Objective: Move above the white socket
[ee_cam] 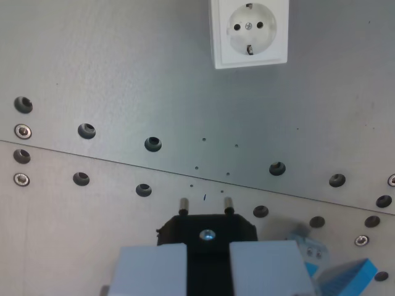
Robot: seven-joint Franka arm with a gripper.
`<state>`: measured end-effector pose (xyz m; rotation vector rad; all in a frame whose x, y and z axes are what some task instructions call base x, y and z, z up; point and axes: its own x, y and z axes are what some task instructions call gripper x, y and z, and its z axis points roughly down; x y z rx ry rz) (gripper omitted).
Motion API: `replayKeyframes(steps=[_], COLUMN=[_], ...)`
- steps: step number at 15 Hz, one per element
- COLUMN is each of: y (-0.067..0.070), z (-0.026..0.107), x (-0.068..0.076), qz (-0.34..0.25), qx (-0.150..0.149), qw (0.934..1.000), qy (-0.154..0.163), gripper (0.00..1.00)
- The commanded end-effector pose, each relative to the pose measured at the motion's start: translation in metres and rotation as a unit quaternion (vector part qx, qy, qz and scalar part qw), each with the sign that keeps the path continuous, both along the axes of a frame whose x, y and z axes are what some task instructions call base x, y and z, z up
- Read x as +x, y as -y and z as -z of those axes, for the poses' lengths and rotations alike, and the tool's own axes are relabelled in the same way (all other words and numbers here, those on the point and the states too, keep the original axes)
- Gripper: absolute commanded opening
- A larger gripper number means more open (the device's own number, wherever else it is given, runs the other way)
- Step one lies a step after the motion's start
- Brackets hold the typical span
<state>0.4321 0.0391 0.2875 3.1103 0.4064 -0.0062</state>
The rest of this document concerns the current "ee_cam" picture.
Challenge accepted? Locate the blue ribbed printed block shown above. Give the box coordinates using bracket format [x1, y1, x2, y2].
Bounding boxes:
[316, 258, 379, 296]

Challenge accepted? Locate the light blue printed bracket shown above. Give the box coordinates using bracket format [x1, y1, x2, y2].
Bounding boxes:
[285, 224, 330, 280]

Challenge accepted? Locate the black two-pin power plug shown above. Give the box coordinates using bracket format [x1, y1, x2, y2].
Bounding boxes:
[156, 197, 259, 296]

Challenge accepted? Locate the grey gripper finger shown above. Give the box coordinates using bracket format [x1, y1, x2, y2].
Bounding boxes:
[229, 240, 316, 296]
[108, 243, 188, 296]

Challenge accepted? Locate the white wall socket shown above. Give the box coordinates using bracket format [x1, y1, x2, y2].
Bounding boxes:
[209, 0, 289, 70]

